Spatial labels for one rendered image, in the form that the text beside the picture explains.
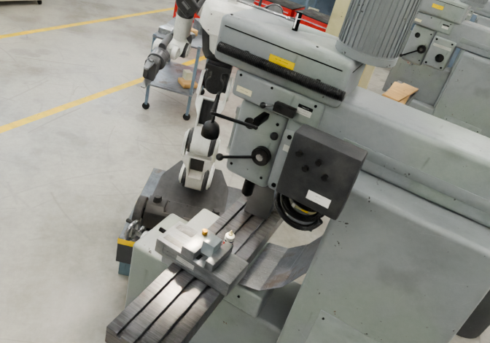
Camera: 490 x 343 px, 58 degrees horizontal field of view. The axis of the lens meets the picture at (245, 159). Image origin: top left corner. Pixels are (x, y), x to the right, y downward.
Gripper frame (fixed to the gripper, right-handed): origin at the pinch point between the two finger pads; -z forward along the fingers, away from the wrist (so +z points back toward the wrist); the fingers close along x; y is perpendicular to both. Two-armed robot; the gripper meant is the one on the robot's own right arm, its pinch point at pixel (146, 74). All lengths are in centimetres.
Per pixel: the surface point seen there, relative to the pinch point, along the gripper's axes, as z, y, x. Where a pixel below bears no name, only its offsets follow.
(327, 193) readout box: -68, 77, 41
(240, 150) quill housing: -36, 51, 13
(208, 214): -24, 49, -49
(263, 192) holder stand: -18, 69, -24
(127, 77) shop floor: 257, -102, -230
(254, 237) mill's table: -37, 72, -34
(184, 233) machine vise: -53, 42, -26
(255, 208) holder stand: -21, 69, -35
